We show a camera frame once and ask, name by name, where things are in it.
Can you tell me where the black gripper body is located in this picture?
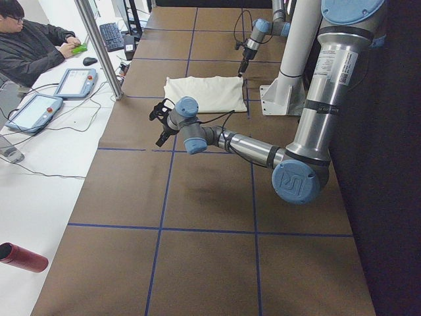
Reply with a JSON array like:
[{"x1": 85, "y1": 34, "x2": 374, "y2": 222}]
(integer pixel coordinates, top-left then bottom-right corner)
[
  {"x1": 243, "y1": 47, "x2": 257, "y2": 60},
  {"x1": 164, "y1": 118, "x2": 179, "y2": 135}
]

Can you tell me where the cream long sleeve cat shirt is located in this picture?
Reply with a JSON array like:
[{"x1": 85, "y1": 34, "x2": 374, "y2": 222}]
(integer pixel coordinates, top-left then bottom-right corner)
[{"x1": 164, "y1": 76, "x2": 247, "y2": 113}]

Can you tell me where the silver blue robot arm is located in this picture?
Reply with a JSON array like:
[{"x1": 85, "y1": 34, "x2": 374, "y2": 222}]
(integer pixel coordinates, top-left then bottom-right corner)
[
  {"x1": 235, "y1": 1, "x2": 291, "y2": 78},
  {"x1": 149, "y1": 1, "x2": 387, "y2": 204}
]

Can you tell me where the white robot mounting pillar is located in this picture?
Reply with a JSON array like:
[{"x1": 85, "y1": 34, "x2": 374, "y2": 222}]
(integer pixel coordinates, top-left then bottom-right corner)
[{"x1": 260, "y1": 0, "x2": 322, "y2": 116}]

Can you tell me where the small black box device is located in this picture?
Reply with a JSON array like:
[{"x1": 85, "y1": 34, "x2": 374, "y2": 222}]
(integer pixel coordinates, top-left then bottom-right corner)
[{"x1": 123, "y1": 34, "x2": 136, "y2": 61}]

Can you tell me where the brown paper table cover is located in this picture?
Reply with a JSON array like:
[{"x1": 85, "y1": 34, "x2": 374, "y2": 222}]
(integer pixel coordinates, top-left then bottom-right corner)
[{"x1": 32, "y1": 7, "x2": 374, "y2": 315}]

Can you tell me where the far blue teach pendant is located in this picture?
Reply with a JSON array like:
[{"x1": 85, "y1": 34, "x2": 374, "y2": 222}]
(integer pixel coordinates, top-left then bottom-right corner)
[{"x1": 53, "y1": 68, "x2": 97, "y2": 99}]

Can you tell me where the blue teach pendant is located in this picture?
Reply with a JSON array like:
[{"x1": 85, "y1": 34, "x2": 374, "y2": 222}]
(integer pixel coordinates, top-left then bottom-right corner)
[
  {"x1": 5, "y1": 93, "x2": 63, "y2": 134},
  {"x1": 53, "y1": 68, "x2": 97, "y2": 99}
]

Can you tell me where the black computer mouse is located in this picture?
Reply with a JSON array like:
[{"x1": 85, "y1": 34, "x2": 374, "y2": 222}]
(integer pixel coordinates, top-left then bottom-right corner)
[{"x1": 82, "y1": 57, "x2": 97, "y2": 66}]

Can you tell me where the black keyboard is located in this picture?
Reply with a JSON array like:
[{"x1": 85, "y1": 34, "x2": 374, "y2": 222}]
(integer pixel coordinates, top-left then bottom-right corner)
[{"x1": 99, "y1": 22, "x2": 124, "y2": 52}]

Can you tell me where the green small object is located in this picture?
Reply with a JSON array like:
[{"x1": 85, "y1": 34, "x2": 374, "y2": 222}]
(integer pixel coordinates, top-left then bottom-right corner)
[{"x1": 72, "y1": 43, "x2": 87, "y2": 55}]

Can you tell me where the near blue teach pendant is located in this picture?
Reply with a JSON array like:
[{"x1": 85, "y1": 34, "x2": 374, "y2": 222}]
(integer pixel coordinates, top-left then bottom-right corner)
[{"x1": 5, "y1": 93, "x2": 63, "y2": 134}]

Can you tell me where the clear water bottle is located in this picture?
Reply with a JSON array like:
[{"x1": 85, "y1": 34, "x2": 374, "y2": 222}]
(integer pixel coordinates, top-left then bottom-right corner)
[{"x1": 0, "y1": 135, "x2": 25, "y2": 163}]

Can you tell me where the person in black jacket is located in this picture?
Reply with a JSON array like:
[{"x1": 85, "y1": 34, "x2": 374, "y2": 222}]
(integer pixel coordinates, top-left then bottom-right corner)
[{"x1": 1, "y1": 1, "x2": 81, "y2": 88}]

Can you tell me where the red cylindrical bottle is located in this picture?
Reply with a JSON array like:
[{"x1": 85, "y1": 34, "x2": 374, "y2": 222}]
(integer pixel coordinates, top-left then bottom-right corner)
[{"x1": 1, "y1": 242, "x2": 49, "y2": 273}]

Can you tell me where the aluminium frame post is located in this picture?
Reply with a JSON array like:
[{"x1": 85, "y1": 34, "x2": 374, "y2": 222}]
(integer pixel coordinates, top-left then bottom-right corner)
[{"x1": 74, "y1": 0, "x2": 123, "y2": 100}]

